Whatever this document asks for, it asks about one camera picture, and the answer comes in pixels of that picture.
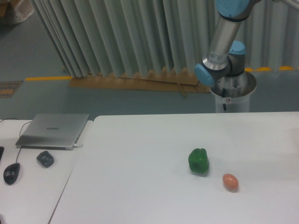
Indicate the silver laptop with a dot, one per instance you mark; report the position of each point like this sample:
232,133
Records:
53,131

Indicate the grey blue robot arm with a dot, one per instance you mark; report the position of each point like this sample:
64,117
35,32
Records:
257,33

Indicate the cardboard boxes in corner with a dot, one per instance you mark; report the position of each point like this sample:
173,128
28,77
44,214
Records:
15,11

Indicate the green bell pepper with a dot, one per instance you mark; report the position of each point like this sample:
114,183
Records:
198,161

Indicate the brown egg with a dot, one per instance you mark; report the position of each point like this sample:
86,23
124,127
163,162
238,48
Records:
230,182

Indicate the grey folding curtain screen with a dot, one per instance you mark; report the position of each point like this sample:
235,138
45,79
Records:
125,37

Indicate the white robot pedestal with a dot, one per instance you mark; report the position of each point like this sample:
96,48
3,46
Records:
232,94

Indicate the brown cardboard sheet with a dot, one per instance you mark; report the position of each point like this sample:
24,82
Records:
183,82

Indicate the black computer mouse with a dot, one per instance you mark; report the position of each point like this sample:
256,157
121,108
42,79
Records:
11,173

